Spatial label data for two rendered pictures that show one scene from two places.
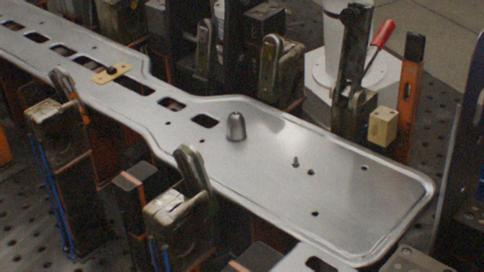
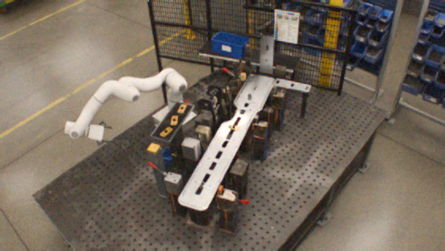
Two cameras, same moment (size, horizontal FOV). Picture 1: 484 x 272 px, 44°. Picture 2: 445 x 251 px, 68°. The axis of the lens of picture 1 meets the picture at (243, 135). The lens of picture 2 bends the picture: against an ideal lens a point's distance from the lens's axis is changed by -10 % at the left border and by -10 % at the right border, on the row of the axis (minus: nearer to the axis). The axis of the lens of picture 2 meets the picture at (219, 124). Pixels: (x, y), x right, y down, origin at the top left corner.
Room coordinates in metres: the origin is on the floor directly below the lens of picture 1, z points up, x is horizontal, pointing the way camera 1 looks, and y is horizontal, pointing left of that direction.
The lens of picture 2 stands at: (1.76, 1.99, 2.74)
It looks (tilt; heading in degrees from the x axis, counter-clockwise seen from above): 42 degrees down; 251
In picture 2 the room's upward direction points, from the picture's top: 4 degrees counter-clockwise
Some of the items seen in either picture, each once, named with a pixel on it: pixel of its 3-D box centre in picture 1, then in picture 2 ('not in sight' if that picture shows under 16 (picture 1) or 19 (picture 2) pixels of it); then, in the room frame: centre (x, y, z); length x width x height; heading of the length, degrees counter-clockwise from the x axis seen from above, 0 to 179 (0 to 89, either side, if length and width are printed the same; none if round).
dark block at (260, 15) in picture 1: (267, 101); not in sight; (1.06, -0.05, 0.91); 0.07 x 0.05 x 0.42; 136
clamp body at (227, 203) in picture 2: not in sight; (228, 211); (1.33, 0.81, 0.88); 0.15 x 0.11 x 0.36; 136
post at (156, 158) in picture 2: not in sight; (160, 172); (1.64, 0.38, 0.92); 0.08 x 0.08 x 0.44; 46
